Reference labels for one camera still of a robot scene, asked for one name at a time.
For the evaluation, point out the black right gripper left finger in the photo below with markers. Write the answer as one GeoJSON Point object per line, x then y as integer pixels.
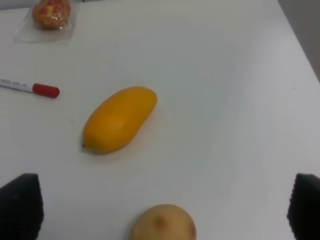
{"type": "Point", "coordinates": [21, 208]}

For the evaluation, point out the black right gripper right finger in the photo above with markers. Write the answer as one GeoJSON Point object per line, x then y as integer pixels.
{"type": "Point", "coordinates": [304, 207]}

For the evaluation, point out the yellow mango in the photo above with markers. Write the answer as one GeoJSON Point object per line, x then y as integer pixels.
{"type": "Point", "coordinates": [118, 119]}

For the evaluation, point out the red capped white marker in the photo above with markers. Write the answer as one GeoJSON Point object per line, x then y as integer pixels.
{"type": "Point", "coordinates": [34, 88]}

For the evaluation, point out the tan round peach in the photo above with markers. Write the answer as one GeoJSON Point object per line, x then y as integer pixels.
{"type": "Point", "coordinates": [164, 222]}

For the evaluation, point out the wrapped muffin with red topping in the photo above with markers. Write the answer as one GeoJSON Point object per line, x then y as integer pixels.
{"type": "Point", "coordinates": [48, 21]}

